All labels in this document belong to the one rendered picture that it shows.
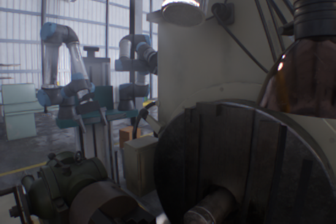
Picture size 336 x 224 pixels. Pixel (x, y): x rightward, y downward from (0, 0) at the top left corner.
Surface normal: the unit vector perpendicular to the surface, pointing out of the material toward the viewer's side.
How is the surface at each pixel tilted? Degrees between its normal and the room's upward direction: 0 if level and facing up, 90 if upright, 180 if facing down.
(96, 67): 90
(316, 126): 90
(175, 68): 90
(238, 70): 90
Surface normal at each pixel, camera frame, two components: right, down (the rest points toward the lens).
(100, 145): 0.68, 0.09
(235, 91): -0.68, 0.09
